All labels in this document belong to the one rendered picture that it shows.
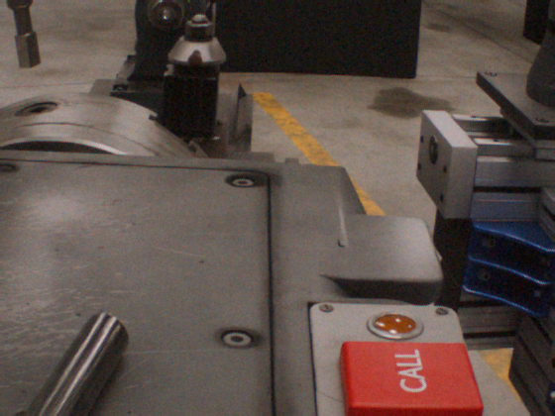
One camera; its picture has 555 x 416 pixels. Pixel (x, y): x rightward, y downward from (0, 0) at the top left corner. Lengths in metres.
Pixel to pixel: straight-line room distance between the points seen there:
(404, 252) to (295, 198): 0.09
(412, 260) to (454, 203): 0.67
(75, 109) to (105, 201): 0.25
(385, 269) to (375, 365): 0.13
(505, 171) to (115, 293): 0.80
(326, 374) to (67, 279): 0.15
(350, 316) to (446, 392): 0.10
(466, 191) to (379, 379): 0.83
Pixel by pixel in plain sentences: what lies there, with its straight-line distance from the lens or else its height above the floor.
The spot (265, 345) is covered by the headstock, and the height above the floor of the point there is 1.26.
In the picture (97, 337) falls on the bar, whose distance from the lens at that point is 0.49.
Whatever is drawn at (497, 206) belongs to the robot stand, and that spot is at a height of 1.04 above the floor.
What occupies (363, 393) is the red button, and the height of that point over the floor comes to 1.27.
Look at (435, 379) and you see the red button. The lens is 0.49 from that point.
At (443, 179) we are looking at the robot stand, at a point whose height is 1.07.
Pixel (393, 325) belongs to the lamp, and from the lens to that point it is 0.56.
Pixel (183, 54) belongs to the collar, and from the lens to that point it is 1.51.
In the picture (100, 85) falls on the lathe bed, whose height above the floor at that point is 0.87.
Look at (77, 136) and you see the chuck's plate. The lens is 0.87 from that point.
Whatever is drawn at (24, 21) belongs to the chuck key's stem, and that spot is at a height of 1.31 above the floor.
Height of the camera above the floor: 1.51
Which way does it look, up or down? 22 degrees down
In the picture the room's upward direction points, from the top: 4 degrees clockwise
